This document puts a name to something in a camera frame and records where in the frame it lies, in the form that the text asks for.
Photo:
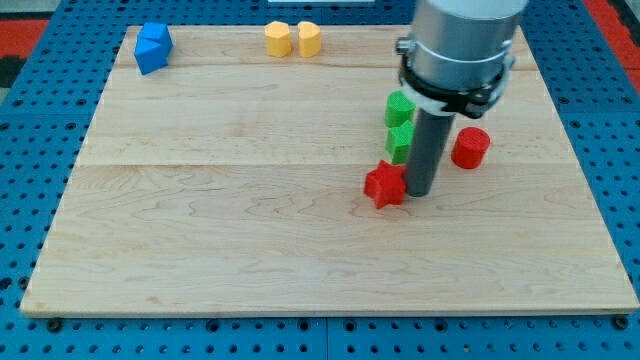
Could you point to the black and white clamp mount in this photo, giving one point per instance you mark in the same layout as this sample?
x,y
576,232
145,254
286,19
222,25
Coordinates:
x,y
444,86

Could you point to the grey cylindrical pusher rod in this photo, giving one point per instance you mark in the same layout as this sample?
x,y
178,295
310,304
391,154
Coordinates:
x,y
429,140

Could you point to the red star block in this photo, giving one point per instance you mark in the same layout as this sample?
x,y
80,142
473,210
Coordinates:
x,y
385,185

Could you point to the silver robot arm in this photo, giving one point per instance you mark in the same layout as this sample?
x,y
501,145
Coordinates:
x,y
466,29

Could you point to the green star block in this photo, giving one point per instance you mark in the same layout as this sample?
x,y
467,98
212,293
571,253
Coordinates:
x,y
398,142

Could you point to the green round block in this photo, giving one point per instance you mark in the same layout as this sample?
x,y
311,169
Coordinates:
x,y
398,110

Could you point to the red cylinder block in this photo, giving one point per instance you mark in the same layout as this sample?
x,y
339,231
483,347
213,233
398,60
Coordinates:
x,y
471,145

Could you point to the yellow heart block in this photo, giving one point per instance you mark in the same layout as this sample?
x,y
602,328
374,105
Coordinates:
x,y
309,39

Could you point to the yellow hexagon block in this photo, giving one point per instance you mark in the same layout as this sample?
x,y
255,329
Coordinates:
x,y
278,39

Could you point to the wooden board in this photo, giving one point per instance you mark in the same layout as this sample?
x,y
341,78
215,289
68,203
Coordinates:
x,y
230,184

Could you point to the blue angular block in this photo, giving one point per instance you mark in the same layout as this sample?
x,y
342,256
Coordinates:
x,y
153,47

